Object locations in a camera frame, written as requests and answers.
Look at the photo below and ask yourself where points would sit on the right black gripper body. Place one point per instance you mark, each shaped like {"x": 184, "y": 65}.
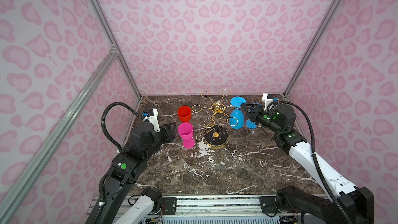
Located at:
{"x": 259, "y": 110}

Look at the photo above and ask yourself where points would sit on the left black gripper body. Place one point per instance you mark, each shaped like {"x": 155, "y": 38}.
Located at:
{"x": 166, "y": 135}

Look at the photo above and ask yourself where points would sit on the blue wine glass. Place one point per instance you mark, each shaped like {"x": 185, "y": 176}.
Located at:
{"x": 237, "y": 113}
{"x": 250, "y": 124}

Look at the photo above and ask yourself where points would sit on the pink plastic wine glass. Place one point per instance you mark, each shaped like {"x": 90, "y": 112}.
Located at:
{"x": 185, "y": 131}

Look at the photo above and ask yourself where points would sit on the red plastic wine glass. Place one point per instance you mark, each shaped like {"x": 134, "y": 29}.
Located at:
{"x": 184, "y": 113}

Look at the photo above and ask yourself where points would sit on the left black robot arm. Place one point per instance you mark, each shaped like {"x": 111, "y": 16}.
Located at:
{"x": 127, "y": 167}

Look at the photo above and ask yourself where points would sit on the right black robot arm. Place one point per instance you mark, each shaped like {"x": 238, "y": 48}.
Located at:
{"x": 281, "y": 122}

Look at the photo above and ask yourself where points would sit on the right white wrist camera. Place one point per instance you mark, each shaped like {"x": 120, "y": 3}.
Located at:
{"x": 267, "y": 99}

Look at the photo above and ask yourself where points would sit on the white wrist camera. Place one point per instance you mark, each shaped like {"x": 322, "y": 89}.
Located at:
{"x": 267, "y": 99}
{"x": 151, "y": 114}

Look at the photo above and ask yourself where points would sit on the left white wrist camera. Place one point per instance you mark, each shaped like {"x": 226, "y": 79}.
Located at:
{"x": 151, "y": 114}

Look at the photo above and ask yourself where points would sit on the gold wire glass rack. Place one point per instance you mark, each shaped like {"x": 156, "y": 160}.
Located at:
{"x": 215, "y": 133}

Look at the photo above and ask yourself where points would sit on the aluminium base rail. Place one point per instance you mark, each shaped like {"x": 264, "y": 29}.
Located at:
{"x": 214, "y": 207}

